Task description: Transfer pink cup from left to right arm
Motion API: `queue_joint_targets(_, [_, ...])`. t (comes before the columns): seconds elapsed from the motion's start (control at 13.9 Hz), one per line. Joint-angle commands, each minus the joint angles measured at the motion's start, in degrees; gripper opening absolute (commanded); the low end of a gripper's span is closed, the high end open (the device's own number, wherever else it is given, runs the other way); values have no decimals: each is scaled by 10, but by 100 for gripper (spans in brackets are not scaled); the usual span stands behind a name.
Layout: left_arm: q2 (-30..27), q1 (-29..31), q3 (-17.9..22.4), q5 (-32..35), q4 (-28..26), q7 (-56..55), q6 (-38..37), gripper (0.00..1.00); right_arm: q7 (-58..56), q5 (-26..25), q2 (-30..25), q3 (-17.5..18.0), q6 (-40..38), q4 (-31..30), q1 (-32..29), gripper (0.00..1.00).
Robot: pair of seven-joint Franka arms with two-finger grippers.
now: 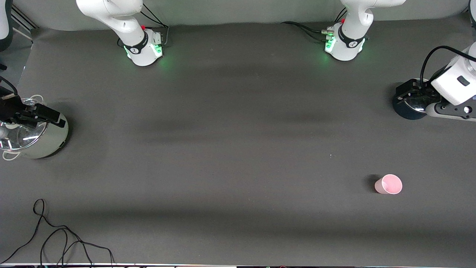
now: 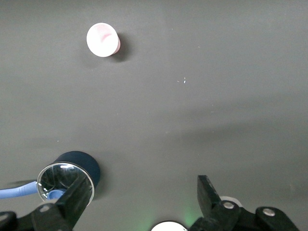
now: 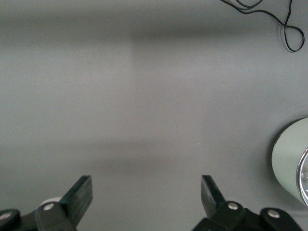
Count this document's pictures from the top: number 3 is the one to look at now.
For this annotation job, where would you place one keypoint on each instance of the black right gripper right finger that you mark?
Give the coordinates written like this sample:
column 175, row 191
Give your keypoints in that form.
column 211, row 199

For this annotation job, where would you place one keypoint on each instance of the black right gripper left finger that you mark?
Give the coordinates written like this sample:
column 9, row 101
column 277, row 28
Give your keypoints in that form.
column 77, row 199

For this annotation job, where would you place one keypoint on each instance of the pale green cooking pot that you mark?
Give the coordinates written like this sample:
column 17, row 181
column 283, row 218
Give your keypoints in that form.
column 285, row 158

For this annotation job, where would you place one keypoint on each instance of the glass pot lid chrome rim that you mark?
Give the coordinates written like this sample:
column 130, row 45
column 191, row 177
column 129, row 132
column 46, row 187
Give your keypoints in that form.
column 303, row 173

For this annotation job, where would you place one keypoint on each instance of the dark grey table cloth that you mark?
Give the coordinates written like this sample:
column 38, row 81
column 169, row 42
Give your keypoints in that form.
column 144, row 96

